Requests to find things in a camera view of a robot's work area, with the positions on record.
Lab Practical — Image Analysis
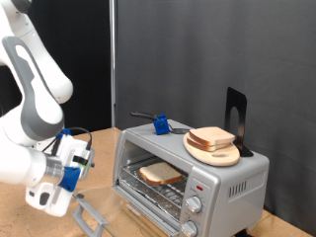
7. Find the aluminium foil sheet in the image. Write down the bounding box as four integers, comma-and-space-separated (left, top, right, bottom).
119, 177, 183, 220

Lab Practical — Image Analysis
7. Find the silver oven knob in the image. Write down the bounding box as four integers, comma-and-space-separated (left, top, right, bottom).
185, 196, 203, 214
180, 220, 198, 237

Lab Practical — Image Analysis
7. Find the glass oven door with handle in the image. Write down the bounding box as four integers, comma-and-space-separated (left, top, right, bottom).
71, 186, 181, 237

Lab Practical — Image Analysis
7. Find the black spatula with blue block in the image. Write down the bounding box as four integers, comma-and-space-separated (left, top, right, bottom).
130, 111, 192, 135

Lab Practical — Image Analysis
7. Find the black metal bookend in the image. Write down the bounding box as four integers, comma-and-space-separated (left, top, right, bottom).
224, 86, 255, 158

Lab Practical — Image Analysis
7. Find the wire oven rack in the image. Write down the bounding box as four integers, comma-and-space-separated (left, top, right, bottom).
119, 155, 190, 221

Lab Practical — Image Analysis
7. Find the white bread slice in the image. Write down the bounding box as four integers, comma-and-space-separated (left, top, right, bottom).
186, 136, 232, 153
138, 161, 183, 186
188, 126, 237, 147

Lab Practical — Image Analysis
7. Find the grey backdrop cloth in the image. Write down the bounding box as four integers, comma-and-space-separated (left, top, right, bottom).
115, 0, 316, 236

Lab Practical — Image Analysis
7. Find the silver toaster oven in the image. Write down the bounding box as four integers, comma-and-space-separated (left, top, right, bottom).
112, 118, 271, 237

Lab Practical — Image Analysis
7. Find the oval wooden cutting board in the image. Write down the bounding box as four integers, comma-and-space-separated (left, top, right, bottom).
182, 135, 241, 168

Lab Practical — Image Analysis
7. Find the black curtain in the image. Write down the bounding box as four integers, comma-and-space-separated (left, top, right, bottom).
0, 0, 115, 136

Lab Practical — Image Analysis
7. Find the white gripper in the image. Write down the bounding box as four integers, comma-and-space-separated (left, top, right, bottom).
45, 134, 97, 218

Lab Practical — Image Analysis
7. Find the vertical metal pole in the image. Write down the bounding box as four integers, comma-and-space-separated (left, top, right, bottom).
109, 0, 117, 128

